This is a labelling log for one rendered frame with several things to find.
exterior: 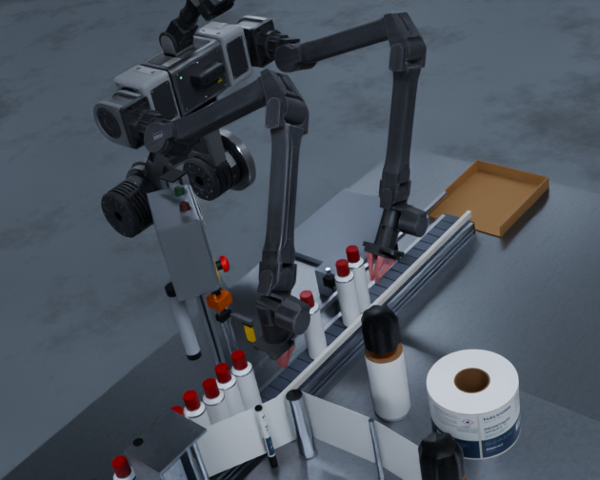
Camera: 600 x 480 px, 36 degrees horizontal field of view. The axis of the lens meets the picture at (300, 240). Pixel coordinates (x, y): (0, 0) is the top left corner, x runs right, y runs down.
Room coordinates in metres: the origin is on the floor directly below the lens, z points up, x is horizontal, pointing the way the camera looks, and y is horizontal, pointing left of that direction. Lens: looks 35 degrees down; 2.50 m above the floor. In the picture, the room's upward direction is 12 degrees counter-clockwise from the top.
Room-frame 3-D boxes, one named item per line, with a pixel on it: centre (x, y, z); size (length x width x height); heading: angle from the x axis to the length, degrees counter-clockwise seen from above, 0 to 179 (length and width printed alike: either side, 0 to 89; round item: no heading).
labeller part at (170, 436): (1.37, 0.35, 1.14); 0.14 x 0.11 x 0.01; 133
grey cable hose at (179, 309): (1.69, 0.30, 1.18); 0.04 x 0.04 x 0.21
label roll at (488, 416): (1.47, -0.31, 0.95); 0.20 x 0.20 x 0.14
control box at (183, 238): (1.72, 0.25, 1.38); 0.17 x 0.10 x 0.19; 9
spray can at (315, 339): (1.82, 0.01, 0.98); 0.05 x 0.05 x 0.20
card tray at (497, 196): (2.42, -0.61, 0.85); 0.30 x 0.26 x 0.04; 133
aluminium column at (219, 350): (1.80, 0.25, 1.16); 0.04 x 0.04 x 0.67; 43
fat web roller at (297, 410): (1.50, 0.08, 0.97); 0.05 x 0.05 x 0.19
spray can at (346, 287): (1.92, -0.09, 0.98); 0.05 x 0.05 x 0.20
